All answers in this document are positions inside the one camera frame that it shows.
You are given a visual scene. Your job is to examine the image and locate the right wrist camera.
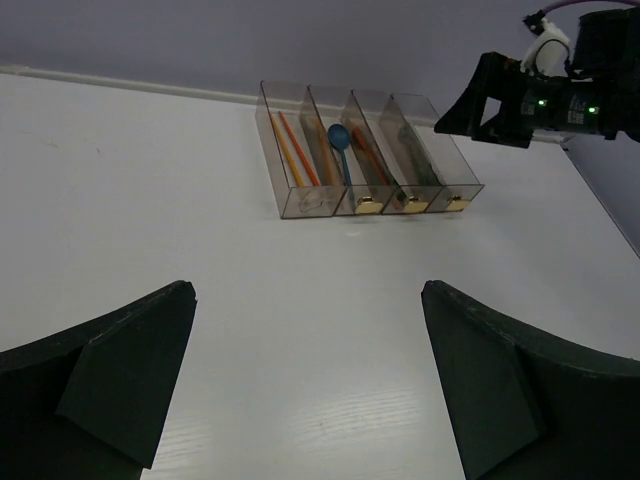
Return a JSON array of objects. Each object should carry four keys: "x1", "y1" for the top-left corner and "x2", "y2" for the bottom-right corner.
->
[{"x1": 520, "y1": 10, "x2": 570, "y2": 76}]

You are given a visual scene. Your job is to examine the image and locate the teal fork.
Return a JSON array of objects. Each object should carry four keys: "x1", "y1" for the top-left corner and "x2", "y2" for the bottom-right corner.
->
[{"x1": 397, "y1": 125, "x2": 441, "y2": 186}]

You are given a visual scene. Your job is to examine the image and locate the yellow orange chopstick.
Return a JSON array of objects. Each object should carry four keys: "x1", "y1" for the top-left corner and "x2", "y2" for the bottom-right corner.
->
[{"x1": 270, "y1": 115, "x2": 304, "y2": 187}]

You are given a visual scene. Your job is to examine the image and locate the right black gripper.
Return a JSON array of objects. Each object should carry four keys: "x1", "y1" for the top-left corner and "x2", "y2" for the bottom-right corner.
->
[{"x1": 434, "y1": 52, "x2": 565, "y2": 148}]

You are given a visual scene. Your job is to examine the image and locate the blue spoon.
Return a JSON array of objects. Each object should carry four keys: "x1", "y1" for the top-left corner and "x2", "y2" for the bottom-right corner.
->
[{"x1": 328, "y1": 123, "x2": 352, "y2": 186}]

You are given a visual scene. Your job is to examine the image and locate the orange chopstick short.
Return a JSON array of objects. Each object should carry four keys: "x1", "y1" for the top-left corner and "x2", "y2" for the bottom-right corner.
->
[{"x1": 352, "y1": 126, "x2": 406, "y2": 212}]

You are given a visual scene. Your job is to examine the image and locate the yellow orange spoon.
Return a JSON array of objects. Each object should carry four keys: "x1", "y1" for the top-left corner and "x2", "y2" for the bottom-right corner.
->
[{"x1": 312, "y1": 119, "x2": 334, "y2": 185}]

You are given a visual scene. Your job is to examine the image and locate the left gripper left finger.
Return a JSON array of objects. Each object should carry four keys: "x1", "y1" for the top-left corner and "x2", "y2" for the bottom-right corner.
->
[{"x1": 1, "y1": 280, "x2": 196, "y2": 479}]

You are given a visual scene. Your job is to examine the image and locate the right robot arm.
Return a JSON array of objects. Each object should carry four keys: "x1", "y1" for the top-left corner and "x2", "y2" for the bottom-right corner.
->
[{"x1": 434, "y1": 1, "x2": 639, "y2": 149}]

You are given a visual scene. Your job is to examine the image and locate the orange chopstick long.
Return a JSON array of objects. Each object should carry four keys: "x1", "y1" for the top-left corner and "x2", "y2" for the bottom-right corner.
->
[{"x1": 278, "y1": 111, "x2": 320, "y2": 186}]

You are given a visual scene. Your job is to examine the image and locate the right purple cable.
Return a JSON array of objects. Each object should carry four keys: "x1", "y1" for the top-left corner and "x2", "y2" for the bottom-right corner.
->
[{"x1": 547, "y1": 0, "x2": 640, "y2": 11}]

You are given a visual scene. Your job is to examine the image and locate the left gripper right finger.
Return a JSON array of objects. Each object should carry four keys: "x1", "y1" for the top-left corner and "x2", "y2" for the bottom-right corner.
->
[{"x1": 421, "y1": 280, "x2": 639, "y2": 479}]

